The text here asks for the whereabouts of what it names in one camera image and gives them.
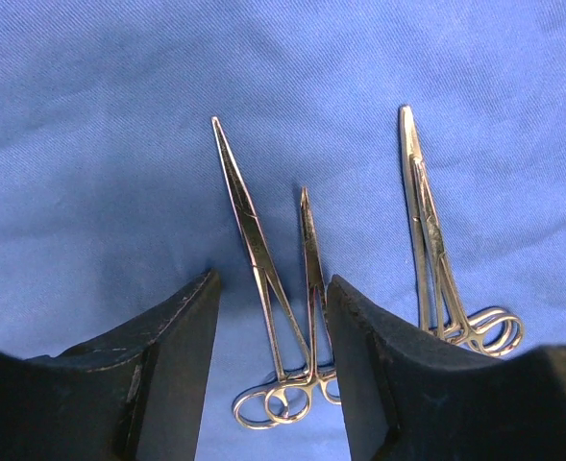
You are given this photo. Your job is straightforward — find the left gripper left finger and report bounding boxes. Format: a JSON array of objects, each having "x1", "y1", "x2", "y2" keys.
[{"x1": 0, "y1": 270, "x2": 221, "y2": 460}]

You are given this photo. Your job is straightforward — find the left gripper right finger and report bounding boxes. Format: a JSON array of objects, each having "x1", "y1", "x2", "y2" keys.
[{"x1": 327, "y1": 276, "x2": 566, "y2": 460}]

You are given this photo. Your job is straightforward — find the steel scissors ring handles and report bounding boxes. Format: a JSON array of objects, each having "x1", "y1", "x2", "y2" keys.
[{"x1": 399, "y1": 105, "x2": 504, "y2": 352}]

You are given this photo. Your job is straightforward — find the remaining ring-handled clamp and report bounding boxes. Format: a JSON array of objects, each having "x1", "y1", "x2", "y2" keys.
[{"x1": 209, "y1": 115, "x2": 312, "y2": 431}]

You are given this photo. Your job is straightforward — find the blue surgical cloth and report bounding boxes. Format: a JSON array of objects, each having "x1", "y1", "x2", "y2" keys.
[{"x1": 0, "y1": 1, "x2": 566, "y2": 460}]

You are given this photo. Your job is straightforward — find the steel forceps ring handles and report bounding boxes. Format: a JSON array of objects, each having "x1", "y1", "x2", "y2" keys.
[{"x1": 404, "y1": 155, "x2": 524, "y2": 357}]

